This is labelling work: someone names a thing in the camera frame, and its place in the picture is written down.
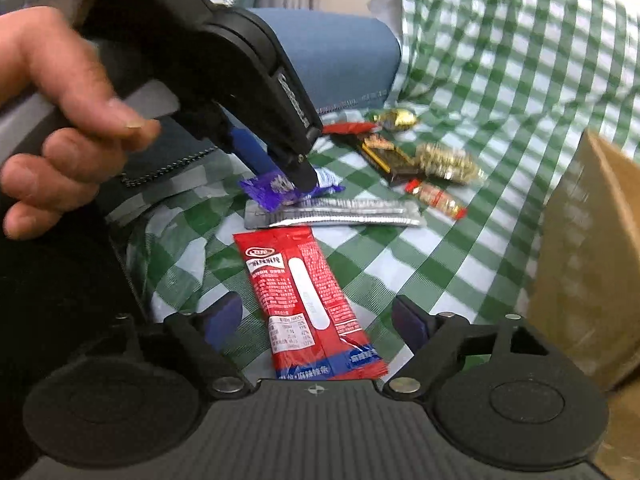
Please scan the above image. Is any purple candy wrapper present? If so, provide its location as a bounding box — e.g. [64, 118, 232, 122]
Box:
[240, 167, 345, 212]

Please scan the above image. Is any long silver snack packet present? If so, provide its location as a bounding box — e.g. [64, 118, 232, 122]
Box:
[244, 197, 426, 230]

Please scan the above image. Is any small red foil packet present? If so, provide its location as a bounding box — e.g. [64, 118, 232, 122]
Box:
[322, 122, 380, 136]

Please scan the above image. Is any black cracker packet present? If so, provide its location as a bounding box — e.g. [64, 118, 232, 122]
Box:
[349, 132, 421, 185]

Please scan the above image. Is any gold foil snack packet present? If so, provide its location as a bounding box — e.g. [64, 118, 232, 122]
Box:
[372, 108, 419, 132]

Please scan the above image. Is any small red sausage snack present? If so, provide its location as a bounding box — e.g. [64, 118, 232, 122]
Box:
[405, 179, 466, 220]

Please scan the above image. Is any clear bag of nuts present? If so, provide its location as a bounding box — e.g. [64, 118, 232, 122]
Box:
[416, 143, 486, 185]

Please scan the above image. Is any large red snack packet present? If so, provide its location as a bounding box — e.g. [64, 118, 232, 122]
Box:
[234, 226, 387, 382]

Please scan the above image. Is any person's left hand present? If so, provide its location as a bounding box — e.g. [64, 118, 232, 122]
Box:
[1, 6, 160, 240]

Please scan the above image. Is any brown cardboard box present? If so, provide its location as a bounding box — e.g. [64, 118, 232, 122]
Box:
[527, 131, 639, 390]

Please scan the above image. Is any green white checkered cloth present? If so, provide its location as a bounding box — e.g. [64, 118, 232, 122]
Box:
[104, 0, 640, 386]

